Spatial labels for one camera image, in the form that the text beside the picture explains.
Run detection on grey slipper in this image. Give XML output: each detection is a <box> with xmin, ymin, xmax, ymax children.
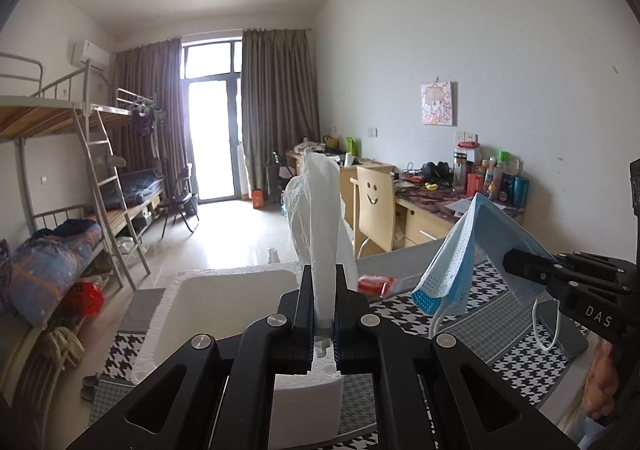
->
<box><xmin>80</xmin><ymin>372</ymin><xmax>103</xmax><ymax>401</ymax></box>

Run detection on blue face mask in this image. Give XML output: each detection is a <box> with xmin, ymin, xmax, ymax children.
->
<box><xmin>411</xmin><ymin>193</ymin><xmax>591</xmax><ymax>351</ymax></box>

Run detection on white foam box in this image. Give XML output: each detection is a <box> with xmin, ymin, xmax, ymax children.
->
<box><xmin>131</xmin><ymin>267</ymin><xmax>346</xmax><ymax>443</ymax></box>

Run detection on black headphones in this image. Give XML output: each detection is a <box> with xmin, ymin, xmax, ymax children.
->
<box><xmin>421</xmin><ymin>161</ymin><xmax>453</xmax><ymax>181</ymax></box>

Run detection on person's right hand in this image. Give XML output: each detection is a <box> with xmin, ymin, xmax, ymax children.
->
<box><xmin>584</xmin><ymin>342</ymin><xmax>621</xmax><ymax>420</ymax></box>

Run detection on metal bunk bed ladder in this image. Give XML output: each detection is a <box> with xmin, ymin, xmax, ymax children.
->
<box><xmin>72</xmin><ymin>104</ymin><xmax>151</xmax><ymax>291</ymax></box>

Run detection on black folding chair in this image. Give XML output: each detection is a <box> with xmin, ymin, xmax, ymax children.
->
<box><xmin>161</xmin><ymin>165</ymin><xmax>200</xmax><ymax>237</ymax></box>

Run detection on white plastic bag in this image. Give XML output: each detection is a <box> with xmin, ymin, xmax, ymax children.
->
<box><xmin>284</xmin><ymin>152</ymin><xmax>360</xmax><ymax>361</ymax></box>

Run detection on red plastic bag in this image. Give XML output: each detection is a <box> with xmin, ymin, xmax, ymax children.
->
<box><xmin>65</xmin><ymin>281</ymin><xmax>106</xmax><ymax>318</ymax></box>

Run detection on glass balcony door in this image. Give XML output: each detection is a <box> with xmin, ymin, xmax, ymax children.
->
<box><xmin>181</xmin><ymin>40</ymin><xmax>246</xmax><ymax>203</ymax></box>

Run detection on white air conditioner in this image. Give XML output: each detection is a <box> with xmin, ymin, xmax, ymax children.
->
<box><xmin>71</xmin><ymin>40</ymin><xmax>111</xmax><ymax>70</ymax></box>

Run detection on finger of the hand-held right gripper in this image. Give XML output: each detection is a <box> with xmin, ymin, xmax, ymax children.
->
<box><xmin>555</xmin><ymin>252</ymin><xmax>627</xmax><ymax>279</ymax></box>
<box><xmin>502</xmin><ymin>250</ymin><xmax>632</xmax><ymax>347</ymax></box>

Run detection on small metal bunk bed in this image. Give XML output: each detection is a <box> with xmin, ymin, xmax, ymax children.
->
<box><xmin>90</xmin><ymin>88</ymin><xmax>168</xmax><ymax>231</ymax></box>

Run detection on wall poster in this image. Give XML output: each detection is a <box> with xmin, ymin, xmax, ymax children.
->
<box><xmin>420</xmin><ymin>80</ymin><xmax>457</xmax><ymax>125</ymax></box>

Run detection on blue bedding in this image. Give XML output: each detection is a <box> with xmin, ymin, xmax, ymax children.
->
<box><xmin>120</xmin><ymin>169</ymin><xmax>166</xmax><ymax>208</ymax></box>

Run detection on dark hanging clothes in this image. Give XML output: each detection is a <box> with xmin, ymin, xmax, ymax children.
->
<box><xmin>131</xmin><ymin>107</ymin><xmax>156</xmax><ymax>138</ymax></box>

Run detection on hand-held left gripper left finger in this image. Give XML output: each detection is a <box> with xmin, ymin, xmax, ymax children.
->
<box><xmin>65</xmin><ymin>266</ymin><xmax>317</xmax><ymax>450</ymax></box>

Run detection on large metal bunk bed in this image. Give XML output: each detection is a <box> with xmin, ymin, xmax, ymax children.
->
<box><xmin>0</xmin><ymin>52</ymin><xmax>151</xmax><ymax>331</ymax></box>

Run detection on cluster of toiletry bottles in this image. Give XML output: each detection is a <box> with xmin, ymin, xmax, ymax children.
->
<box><xmin>452</xmin><ymin>142</ymin><xmax>531</xmax><ymax>208</ymax></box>

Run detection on printed papers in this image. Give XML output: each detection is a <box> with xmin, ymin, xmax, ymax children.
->
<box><xmin>445</xmin><ymin>197</ymin><xmax>506</xmax><ymax>218</ymax></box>

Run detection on houndstooth tablecloth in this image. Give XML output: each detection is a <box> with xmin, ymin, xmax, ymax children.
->
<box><xmin>87</xmin><ymin>240</ymin><xmax>601</xmax><ymax>450</ymax></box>

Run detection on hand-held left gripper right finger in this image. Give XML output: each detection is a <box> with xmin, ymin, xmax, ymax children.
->
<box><xmin>334</xmin><ymin>264</ymin><xmax>576</xmax><ymax>450</ymax></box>

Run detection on red packet in clear wrap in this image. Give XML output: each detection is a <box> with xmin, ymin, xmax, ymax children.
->
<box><xmin>357</xmin><ymin>274</ymin><xmax>397</xmax><ymax>298</ymax></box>

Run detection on black trolley bag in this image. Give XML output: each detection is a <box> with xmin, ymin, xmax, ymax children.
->
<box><xmin>265</xmin><ymin>151</ymin><xmax>293</xmax><ymax>203</ymax></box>

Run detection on wide brown curtain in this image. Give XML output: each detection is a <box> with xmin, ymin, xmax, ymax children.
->
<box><xmin>241</xmin><ymin>28</ymin><xmax>321</xmax><ymax>203</ymax></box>

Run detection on cluttered wooden desk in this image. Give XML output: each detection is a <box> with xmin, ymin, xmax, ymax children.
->
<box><xmin>286</xmin><ymin>150</ymin><xmax>401</xmax><ymax>241</ymax></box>

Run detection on plaid quilt bundle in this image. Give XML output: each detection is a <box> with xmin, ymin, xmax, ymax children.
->
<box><xmin>10</xmin><ymin>219</ymin><xmax>103</xmax><ymax>328</ymax></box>

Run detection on wooden chair with smiley face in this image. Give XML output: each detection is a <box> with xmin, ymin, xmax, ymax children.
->
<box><xmin>356</xmin><ymin>166</ymin><xmax>398</xmax><ymax>258</ymax></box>

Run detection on narrow brown curtain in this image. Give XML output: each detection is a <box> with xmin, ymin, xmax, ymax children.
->
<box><xmin>112</xmin><ymin>37</ymin><xmax>188</xmax><ymax>201</ymax></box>

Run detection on beige knotted cloth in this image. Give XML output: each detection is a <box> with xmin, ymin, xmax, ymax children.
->
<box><xmin>42</xmin><ymin>327</ymin><xmax>83</xmax><ymax>371</ymax></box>

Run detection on wooden desk with patterned cover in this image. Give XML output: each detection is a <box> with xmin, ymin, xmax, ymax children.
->
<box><xmin>395</xmin><ymin>175</ymin><xmax>526</xmax><ymax>251</ymax></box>

